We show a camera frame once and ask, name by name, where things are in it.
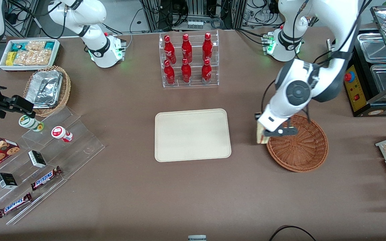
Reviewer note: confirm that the white rectangular snack bin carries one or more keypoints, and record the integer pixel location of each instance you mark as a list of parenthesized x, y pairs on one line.
[(56, 55)]

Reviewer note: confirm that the beige plastic tray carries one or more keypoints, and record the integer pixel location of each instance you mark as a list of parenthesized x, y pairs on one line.
[(193, 135)]

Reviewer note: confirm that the light wicker basket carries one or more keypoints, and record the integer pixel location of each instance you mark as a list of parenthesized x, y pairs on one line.
[(66, 87)]

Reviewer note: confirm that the yellow snack pack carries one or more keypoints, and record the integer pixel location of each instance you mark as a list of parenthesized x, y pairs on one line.
[(10, 58)]

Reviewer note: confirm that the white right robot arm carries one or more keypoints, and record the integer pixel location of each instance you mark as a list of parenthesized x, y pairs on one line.
[(104, 53)]

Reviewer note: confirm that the Snickers chocolate bar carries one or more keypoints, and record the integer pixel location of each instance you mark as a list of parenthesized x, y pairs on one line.
[(14, 205), (45, 178)]

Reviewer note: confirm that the red white yogurt bottle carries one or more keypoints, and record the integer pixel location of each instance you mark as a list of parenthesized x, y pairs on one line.
[(60, 133)]

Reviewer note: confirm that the small black box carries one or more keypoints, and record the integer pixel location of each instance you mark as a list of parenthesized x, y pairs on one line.
[(6, 180), (37, 159)]

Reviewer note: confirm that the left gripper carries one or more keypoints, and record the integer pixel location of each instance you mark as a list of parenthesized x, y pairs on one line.
[(256, 115)]

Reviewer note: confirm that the small clear cracker bag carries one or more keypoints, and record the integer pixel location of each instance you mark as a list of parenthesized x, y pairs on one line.
[(35, 45)]

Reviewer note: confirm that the triangular sandwich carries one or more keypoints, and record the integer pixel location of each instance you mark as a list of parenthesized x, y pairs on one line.
[(260, 134)]

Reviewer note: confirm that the red cola bottle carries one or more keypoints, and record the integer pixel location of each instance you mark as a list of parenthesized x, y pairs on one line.
[(169, 50), (186, 73), (207, 48), (206, 73), (186, 49), (169, 74)]

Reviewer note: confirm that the green white yogurt bottle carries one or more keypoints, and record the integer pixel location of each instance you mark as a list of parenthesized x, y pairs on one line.
[(30, 123)]

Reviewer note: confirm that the teal snack pack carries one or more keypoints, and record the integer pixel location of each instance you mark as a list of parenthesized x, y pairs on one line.
[(18, 47), (49, 46)]

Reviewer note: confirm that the aluminium foil tray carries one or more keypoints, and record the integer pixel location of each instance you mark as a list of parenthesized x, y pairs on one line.
[(44, 88)]

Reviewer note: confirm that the round brown wicker basket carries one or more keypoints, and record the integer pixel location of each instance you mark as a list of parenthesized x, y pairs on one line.
[(300, 150)]

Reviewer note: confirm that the clear acrylic bottle rack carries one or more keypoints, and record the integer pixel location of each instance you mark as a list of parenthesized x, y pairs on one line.
[(196, 82)]

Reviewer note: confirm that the small grey label block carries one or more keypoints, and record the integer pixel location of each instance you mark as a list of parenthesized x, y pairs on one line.
[(197, 238)]

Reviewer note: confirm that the black hot food warmer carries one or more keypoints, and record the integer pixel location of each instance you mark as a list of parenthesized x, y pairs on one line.
[(360, 100)]

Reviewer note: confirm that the aluminium frame equipment rack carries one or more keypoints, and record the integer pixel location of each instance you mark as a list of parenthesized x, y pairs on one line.
[(196, 13)]

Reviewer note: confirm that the clear acrylic stepped display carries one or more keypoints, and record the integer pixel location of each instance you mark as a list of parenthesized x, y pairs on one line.
[(79, 147)]

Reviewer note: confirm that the large clear cracker bag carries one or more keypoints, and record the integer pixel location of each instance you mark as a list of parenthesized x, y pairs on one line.
[(32, 57)]

